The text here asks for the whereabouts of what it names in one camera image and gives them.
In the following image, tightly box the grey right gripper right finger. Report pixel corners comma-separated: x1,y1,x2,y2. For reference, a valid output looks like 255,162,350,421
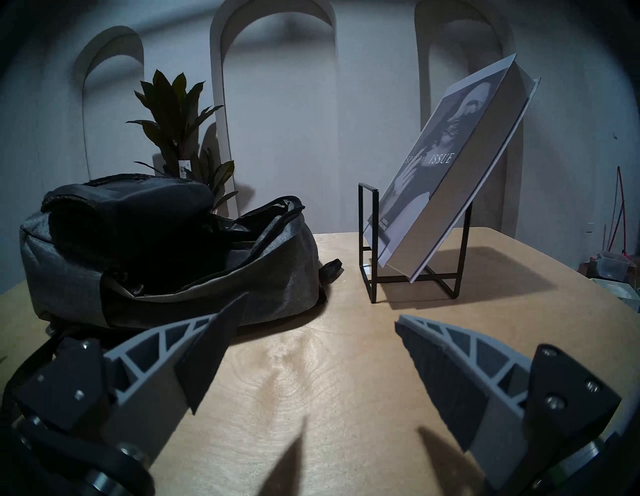
395,314,622,489

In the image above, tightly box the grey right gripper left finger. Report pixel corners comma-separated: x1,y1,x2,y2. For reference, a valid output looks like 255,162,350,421
14,294,249,465

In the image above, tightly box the grey black backpack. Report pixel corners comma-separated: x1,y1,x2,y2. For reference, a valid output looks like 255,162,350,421
0,173,345,426

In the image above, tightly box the black white portrait book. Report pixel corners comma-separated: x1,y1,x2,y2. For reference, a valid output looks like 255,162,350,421
363,53,542,284

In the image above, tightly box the clear plastic storage box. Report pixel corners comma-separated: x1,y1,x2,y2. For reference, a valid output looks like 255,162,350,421
595,251,632,281

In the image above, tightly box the tall dark leafy plant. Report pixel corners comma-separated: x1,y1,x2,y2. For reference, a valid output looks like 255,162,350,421
126,69,240,217

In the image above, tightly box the black wire book stand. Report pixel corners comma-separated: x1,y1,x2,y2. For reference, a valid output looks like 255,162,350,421
358,183,473,304

